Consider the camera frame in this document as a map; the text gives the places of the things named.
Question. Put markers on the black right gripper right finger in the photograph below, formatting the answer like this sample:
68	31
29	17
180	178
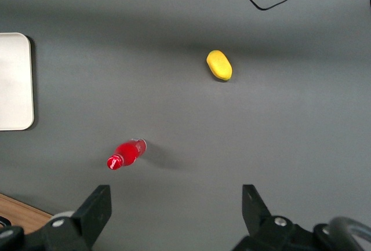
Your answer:
254	207

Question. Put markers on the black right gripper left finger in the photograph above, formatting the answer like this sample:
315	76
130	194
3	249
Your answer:
94	213

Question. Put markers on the cream rectangular tray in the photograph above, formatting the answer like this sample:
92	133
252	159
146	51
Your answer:
14	83

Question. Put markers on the red plastic drink bottle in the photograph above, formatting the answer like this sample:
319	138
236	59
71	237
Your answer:
127	152

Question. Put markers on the oak wooden drawer cabinet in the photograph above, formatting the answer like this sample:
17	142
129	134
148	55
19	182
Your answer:
20	211

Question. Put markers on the yellow lemon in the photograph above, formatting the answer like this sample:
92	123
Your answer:
219	65

